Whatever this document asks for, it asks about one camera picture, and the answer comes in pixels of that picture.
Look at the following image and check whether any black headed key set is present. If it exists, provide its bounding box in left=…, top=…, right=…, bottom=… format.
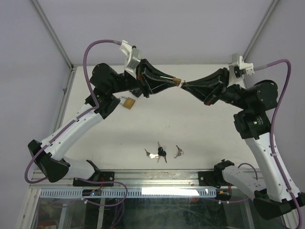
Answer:
left=157, top=142, right=167, bottom=163

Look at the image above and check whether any aluminium mounting rail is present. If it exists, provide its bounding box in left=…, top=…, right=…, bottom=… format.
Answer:
left=29, top=168, right=286, bottom=189

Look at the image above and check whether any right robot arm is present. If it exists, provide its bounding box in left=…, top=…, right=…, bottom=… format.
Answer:
left=181, top=69, right=305, bottom=220

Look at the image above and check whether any small brass padlock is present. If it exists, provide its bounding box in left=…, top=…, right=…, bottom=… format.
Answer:
left=160, top=76, right=182, bottom=86

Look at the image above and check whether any right silver key set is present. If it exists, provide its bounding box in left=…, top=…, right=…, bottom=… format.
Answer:
left=173, top=145, right=184, bottom=159

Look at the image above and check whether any purple cable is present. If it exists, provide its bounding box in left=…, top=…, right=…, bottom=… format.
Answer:
left=24, top=39, right=129, bottom=229
left=214, top=59, right=301, bottom=229

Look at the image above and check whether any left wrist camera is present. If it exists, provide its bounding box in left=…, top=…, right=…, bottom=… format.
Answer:
left=119, top=40, right=142, bottom=78

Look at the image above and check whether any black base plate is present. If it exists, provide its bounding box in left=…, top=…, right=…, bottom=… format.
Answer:
left=198, top=170, right=229, bottom=188
left=72, top=171, right=115, bottom=187

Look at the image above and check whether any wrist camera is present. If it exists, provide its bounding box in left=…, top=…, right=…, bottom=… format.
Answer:
left=119, top=40, right=142, bottom=78
left=228, top=53, right=254, bottom=86

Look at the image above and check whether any medium brass padlock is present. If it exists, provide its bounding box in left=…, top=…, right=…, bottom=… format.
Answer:
left=119, top=96, right=136, bottom=110

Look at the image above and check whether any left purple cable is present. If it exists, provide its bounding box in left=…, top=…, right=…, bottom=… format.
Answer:
left=24, top=39, right=129, bottom=229

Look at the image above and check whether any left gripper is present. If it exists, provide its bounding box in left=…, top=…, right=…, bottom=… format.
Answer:
left=109, top=58, right=177, bottom=98

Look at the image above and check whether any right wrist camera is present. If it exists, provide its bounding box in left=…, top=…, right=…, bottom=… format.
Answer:
left=228, top=53, right=254, bottom=86

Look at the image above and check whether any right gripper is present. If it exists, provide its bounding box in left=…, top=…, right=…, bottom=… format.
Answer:
left=181, top=68, right=251, bottom=112

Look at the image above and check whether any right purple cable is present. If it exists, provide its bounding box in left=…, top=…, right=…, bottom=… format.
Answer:
left=214, top=59, right=301, bottom=229

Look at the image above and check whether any silver key set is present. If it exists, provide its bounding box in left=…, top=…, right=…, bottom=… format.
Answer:
left=145, top=149, right=159, bottom=159
left=173, top=145, right=184, bottom=159

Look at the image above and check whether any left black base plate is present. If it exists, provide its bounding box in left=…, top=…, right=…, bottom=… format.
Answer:
left=72, top=171, right=115, bottom=187

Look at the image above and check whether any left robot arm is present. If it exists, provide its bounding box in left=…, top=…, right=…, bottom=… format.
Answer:
left=28, top=59, right=181, bottom=185

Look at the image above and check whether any white slotted cable duct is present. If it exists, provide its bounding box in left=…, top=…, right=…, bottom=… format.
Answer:
left=40, top=187, right=216, bottom=198

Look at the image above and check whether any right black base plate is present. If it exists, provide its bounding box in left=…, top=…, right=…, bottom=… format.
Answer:
left=198, top=170, right=229, bottom=188

